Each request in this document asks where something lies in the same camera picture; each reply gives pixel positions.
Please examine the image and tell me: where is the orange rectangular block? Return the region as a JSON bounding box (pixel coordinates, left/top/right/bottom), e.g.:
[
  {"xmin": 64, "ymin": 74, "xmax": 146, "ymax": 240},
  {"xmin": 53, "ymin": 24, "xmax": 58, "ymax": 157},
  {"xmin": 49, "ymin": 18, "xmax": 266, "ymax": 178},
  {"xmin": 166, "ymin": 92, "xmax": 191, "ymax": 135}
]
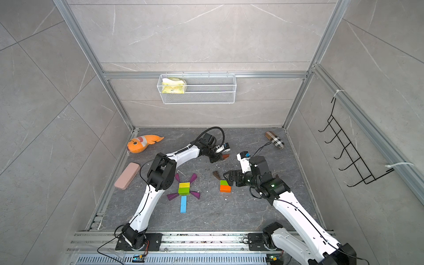
[{"xmin": 219, "ymin": 185, "xmax": 231, "ymax": 193}]

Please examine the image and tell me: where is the dark brown wedge block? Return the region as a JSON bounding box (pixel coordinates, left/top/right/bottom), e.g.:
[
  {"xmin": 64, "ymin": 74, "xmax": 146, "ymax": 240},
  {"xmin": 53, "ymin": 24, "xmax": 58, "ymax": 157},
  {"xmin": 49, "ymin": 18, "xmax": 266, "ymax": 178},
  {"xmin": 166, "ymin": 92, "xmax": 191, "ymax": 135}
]
[{"xmin": 213, "ymin": 171, "xmax": 221, "ymax": 181}]

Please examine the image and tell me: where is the yellow rectangular block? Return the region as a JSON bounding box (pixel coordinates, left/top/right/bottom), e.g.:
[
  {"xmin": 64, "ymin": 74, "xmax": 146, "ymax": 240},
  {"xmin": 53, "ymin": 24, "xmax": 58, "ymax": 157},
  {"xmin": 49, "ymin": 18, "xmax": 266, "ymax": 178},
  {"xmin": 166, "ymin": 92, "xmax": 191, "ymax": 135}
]
[{"xmin": 179, "ymin": 182, "xmax": 191, "ymax": 188}]

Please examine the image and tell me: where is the green rectangular block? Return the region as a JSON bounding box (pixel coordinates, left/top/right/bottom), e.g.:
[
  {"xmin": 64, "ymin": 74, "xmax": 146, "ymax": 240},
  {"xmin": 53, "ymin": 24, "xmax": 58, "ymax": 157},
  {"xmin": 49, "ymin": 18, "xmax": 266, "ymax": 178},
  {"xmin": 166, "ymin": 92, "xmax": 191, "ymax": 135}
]
[{"xmin": 178, "ymin": 187, "xmax": 190, "ymax": 196}]

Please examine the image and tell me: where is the light blue block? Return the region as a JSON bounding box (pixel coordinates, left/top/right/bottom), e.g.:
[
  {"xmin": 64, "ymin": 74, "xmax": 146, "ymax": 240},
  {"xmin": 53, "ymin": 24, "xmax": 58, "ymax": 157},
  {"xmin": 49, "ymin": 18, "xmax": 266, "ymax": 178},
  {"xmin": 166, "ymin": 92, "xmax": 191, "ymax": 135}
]
[{"xmin": 180, "ymin": 195, "xmax": 187, "ymax": 213}]

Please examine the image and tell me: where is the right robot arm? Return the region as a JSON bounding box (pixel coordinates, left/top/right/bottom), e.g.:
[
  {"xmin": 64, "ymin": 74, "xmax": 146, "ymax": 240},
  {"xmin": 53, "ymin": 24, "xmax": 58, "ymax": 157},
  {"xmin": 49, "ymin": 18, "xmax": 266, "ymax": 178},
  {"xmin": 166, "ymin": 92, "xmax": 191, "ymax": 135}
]
[{"xmin": 223, "ymin": 156, "xmax": 357, "ymax": 265}]

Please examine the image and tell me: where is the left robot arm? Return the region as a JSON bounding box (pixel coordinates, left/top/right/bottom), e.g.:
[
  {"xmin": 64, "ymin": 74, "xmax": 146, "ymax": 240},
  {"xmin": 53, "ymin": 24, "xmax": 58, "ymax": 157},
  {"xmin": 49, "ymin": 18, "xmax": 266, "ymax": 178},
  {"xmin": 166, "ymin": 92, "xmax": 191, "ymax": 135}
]
[{"xmin": 120, "ymin": 127, "xmax": 230, "ymax": 251}]

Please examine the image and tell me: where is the plaid brown case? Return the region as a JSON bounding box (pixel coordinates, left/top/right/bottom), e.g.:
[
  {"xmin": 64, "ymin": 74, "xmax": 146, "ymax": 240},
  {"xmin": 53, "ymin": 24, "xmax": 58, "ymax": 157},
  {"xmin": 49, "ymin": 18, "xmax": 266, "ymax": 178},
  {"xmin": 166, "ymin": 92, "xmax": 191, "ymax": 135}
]
[{"xmin": 265, "ymin": 131, "xmax": 285, "ymax": 150}]

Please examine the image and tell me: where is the orange fish plush toy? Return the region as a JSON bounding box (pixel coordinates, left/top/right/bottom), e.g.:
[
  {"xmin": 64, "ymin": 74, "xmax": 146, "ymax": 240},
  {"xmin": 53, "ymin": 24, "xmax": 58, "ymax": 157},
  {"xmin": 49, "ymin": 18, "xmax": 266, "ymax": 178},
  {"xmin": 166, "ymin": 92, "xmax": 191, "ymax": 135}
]
[{"xmin": 127, "ymin": 135, "xmax": 164, "ymax": 153}]

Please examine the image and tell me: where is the yellow white cloth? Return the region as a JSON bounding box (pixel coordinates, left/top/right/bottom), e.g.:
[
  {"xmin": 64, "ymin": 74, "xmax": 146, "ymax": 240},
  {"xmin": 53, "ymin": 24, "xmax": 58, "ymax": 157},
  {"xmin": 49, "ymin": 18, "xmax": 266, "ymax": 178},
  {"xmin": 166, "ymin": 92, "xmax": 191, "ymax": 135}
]
[{"xmin": 161, "ymin": 77, "xmax": 187, "ymax": 94}]

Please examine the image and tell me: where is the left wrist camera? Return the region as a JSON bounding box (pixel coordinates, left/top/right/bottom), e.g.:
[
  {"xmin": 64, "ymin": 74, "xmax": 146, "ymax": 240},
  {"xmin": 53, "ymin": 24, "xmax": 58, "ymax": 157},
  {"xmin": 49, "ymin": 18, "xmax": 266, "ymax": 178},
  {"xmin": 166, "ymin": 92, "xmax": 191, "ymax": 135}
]
[{"xmin": 215, "ymin": 142, "xmax": 230, "ymax": 154}]

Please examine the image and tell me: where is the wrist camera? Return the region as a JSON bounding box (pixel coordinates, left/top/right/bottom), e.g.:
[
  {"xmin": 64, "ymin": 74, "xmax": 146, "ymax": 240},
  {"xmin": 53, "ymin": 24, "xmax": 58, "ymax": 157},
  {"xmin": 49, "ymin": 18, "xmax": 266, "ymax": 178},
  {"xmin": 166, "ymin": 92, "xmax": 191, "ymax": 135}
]
[
  {"xmin": 236, "ymin": 151, "xmax": 251, "ymax": 173},
  {"xmin": 215, "ymin": 142, "xmax": 230, "ymax": 154}
]

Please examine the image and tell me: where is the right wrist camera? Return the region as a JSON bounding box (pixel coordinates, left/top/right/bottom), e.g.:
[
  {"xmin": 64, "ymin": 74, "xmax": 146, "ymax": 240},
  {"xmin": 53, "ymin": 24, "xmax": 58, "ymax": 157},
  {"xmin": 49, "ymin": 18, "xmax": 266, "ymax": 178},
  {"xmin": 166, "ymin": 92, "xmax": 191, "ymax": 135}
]
[{"xmin": 236, "ymin": 151, "xmax": 251, "ymax": 173}]

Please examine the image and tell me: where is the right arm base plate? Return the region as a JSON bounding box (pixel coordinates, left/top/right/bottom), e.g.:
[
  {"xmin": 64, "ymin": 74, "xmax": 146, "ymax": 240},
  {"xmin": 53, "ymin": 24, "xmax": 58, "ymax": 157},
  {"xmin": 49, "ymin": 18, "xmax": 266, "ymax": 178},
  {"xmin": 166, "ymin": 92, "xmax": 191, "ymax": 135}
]
[{"xmin": 244, "ymin": 233, "xmax": 282, "ymax": 251}]

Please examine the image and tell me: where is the white wire mesh basket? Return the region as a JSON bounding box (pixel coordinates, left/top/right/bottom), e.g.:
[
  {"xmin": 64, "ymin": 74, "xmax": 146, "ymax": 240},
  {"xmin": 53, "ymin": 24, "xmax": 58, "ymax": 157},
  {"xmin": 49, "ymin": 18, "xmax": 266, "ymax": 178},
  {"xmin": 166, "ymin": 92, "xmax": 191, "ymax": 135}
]
[{"xmin": 157, "ymin": 73, "xmax": 237, "ymax": 104}]

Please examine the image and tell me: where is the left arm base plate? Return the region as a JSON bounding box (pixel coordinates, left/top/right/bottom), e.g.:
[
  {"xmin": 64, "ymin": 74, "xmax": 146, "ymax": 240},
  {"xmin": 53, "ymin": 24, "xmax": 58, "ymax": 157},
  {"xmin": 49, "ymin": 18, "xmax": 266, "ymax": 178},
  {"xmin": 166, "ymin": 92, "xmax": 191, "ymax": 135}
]
[{"xmin": 115, "ymin": 233, "xmax": 163, "ymax": 252}]

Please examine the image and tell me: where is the black wire hook rack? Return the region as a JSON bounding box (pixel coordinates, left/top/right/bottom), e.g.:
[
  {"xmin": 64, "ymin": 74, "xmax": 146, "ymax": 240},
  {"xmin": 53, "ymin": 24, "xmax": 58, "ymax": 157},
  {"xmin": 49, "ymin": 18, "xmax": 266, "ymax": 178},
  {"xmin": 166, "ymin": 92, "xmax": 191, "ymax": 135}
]
[{"xmin": 318, "ymin": 98, "xmax": 394, "ymax": 188}]

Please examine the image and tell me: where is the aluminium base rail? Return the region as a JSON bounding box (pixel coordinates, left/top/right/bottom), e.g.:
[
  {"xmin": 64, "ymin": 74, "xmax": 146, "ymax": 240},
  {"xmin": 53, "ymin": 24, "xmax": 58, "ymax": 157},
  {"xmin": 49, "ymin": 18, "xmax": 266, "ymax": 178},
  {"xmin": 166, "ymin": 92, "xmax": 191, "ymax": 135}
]
[{"xmin": 66, "ymin": 231, "xmax": 339, "ymax": 265}]

